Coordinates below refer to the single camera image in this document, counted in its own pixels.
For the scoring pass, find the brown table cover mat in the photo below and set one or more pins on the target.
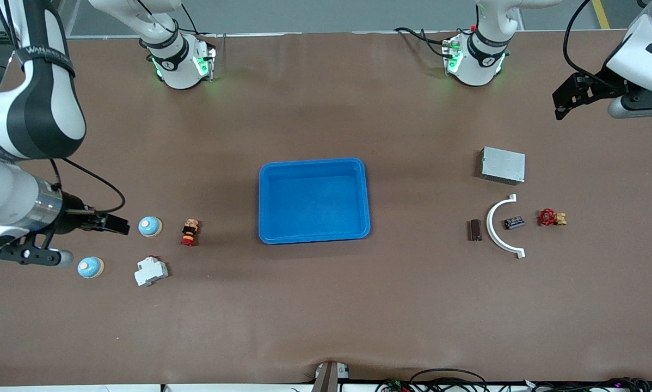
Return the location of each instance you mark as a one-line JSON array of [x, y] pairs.
[[326, 305]]

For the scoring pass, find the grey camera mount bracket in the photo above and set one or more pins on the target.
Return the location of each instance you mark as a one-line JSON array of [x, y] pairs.
[[326, 378]]

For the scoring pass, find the light blue bell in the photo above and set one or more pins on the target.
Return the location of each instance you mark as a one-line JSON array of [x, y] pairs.
[[90, 267], [149, 226]]

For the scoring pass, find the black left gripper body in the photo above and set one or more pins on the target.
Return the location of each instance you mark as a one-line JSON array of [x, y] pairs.
[[596, 87]]

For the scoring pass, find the grey metal box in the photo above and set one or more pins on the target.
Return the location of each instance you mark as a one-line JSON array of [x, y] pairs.
[[503, 165]]

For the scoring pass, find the white circuit breaker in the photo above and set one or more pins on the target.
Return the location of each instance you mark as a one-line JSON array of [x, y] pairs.
[[151, 271]]

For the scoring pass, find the white curved plastic bracket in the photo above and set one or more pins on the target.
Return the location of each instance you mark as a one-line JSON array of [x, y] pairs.
[[490, 224]]

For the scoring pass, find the red button orange body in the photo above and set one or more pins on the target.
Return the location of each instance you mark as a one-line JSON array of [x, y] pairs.
[[190, 232]]

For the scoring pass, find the blue plastic tray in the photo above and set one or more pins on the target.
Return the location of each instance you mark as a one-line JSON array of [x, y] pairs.
[[315, 201]]

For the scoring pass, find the black cylindrical capacitor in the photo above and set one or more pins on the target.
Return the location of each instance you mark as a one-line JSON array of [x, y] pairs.
[[475, 230], [514, 222]]

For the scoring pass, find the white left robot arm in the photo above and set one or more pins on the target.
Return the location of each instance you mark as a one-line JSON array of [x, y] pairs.
[[481, 60]]

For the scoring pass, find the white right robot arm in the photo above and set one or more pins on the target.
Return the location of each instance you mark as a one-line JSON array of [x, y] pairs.
[[43, 109]]

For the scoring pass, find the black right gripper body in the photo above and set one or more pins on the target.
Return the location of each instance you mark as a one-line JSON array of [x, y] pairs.
[[73, 219]]

